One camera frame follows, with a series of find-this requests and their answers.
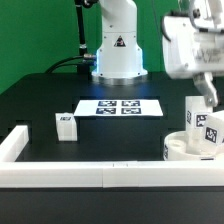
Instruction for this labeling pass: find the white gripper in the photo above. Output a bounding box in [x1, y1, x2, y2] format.
[162, 15, 224, 107]

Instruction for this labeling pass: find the white round stool seat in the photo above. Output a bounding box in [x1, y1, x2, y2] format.
[163, 131, 224, 161]

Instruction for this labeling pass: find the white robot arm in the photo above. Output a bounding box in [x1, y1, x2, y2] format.
[92, 0, 224, 107]

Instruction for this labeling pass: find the white marker sheet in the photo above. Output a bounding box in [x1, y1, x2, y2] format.
[74, 99, 163, 117]

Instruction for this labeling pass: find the white U-shaped fence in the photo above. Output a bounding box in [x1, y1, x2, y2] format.
[0, 125, 224, 188]

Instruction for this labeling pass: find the black cable with connector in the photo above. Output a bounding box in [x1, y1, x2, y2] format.
[45, 53, 98, 75]

